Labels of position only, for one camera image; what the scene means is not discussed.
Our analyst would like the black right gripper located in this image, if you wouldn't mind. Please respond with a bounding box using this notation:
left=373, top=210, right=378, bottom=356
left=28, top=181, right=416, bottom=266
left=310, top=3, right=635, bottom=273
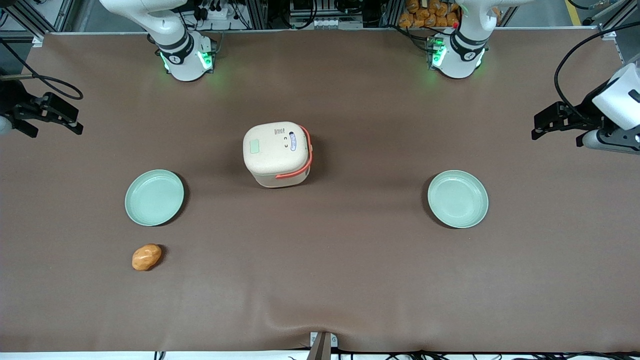
left=0, top=79, right=84, bottom=136

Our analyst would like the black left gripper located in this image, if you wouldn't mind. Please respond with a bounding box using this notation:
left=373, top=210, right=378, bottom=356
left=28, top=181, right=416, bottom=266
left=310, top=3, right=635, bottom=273
left=531, top=86, right=622, bottom=141

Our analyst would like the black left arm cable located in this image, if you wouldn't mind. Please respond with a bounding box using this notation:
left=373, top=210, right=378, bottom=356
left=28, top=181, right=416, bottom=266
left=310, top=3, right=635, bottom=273
left=553, top=21, right=640, bottom=126

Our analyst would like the pile of orange bread rolls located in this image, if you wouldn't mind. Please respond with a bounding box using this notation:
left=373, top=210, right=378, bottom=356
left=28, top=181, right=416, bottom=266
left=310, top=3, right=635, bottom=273
left=398, top=0, right=461, bottom=29

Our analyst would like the brown table mat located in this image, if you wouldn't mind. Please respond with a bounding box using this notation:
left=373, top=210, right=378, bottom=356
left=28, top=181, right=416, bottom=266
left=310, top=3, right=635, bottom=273
left=0, top=27, right=640, bottom=354

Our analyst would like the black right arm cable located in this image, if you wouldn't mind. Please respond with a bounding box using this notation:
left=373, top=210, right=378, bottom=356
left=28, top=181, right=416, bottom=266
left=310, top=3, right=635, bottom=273
left=0, top=39, right=85, bottom=101

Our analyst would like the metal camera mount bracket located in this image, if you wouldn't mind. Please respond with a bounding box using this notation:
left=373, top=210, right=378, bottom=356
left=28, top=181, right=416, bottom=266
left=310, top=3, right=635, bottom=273
left=309, top=331, right=339, bottom=360

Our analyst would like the orange-brown bread roll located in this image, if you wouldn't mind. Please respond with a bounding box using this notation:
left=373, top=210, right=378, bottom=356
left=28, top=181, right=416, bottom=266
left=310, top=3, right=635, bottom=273
left=131, top=243, right=163, bottom=272

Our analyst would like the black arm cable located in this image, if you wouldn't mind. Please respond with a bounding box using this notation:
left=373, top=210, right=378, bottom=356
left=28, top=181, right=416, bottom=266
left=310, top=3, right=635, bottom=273
left=0, top=39, right=85, bottom=101
left=553, top=21, right=640, bottom=126

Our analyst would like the aluminium frame profile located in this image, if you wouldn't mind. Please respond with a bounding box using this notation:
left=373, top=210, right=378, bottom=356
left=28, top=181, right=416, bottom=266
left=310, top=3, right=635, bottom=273
left=589, top=0, right=640, bottom=42
left=0, top=0, right=77, bottom=48

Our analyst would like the light green round plate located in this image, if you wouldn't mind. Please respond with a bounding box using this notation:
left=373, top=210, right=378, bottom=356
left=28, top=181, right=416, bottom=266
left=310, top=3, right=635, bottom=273
left=427, top=170, right=489, bottom=229
left=124, top=169, right=185, bottom=227

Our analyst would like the grey power strip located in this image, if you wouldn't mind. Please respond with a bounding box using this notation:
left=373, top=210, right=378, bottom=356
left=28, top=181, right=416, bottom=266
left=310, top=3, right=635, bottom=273
left=292, top=17, right=364, bottom=30

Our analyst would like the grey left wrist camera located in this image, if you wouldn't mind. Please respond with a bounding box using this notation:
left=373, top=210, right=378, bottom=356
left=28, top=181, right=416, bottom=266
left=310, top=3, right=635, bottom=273
left=576, top=129, right=640, bottom=155

